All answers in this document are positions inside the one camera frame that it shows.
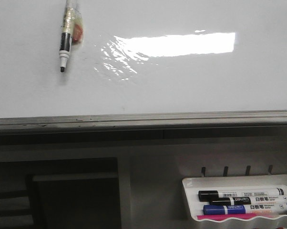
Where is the white whiteboard with metal frame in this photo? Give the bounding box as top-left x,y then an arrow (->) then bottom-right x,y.
0,0 -> 287,132

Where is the blue capped whiteboard marker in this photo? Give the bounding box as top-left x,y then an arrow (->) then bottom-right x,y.
203,203 -> 287,215

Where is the dark rectangular box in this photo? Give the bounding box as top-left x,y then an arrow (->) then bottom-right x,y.
28,172 -> 122,229

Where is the pink flat eraser strip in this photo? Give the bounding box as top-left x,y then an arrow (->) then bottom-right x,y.
196,213 -> 257,221

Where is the black capped marker top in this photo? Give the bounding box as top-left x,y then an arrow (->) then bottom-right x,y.
198,187 -> 286,201

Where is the black capped marker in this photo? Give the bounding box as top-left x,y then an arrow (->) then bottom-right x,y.
209,195 -> 287,206
198,187 -> 286,201

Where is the white plastic marker tray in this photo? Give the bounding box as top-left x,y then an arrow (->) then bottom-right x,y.
182,174 -> 287,229

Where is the black capped marker middle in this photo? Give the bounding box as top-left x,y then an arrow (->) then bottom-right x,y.
209,195 -> 287,206

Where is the taped black whiteboard marker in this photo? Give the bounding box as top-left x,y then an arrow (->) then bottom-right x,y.
59,0 -> 83,73

